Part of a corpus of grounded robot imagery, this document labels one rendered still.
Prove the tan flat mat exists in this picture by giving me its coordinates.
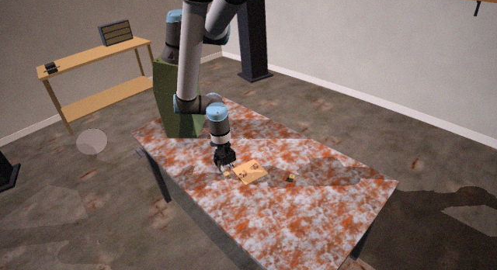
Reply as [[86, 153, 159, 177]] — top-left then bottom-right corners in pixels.
[[232, 159, 269, 185]]

